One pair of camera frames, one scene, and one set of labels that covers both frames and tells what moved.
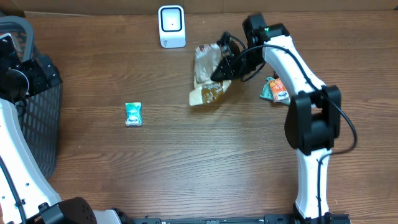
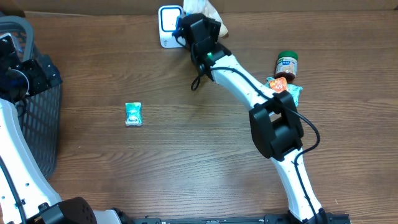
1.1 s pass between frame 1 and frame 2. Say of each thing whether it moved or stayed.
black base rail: stayed
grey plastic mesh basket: stayed
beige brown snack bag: moved
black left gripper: stayed
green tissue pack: stayed
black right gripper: moved
